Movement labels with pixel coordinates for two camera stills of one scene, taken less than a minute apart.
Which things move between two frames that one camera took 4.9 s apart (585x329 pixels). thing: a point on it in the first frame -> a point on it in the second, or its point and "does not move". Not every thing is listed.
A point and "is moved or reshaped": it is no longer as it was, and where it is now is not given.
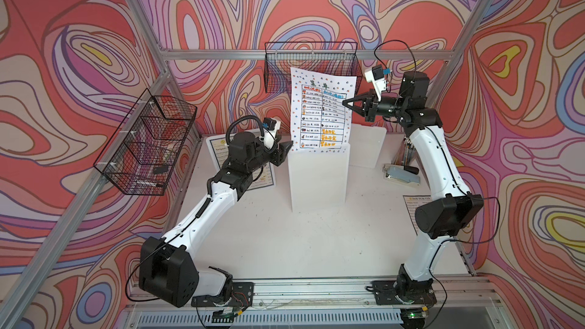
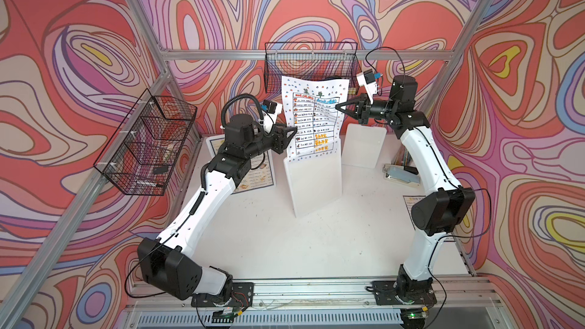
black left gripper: x=276 y=157 -> x=277 y=138
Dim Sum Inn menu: x=263 y=179 does not move
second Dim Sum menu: x=413 y=202 does not move
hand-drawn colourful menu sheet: x=321 y=121 is moved or reshaped
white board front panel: x=218 y=146 does not move
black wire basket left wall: x=142 y=157 does not move
